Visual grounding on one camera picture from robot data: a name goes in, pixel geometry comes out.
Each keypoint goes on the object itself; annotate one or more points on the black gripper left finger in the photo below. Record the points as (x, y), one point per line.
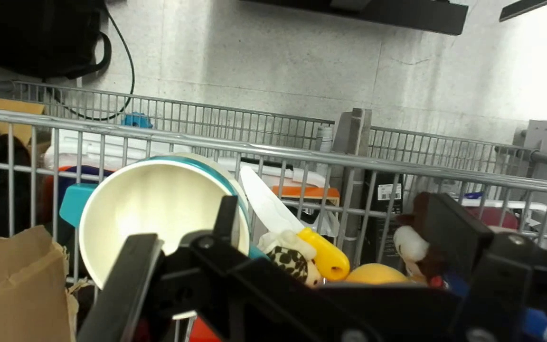
(121, 292)

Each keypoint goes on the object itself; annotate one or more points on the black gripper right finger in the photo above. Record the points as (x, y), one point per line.
(482, 273)

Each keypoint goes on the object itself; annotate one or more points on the white bowl with teal band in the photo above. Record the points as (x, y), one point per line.
(152, 216)

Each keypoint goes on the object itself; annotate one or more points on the white black-spotted plush toy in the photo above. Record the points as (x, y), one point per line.
(289, 259)

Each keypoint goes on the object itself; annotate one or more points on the white container red contents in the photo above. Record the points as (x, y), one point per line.
(526, 216)

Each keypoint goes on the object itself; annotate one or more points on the brown cardboard box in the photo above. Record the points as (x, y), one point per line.
(13, 286)

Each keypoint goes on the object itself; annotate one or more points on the small blue object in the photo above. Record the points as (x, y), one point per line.
(137, 121)

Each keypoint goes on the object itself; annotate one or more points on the orange flat box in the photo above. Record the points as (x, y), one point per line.
(304, 193)

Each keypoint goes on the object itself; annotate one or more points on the black backpack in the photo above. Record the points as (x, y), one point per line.
(32, 31)

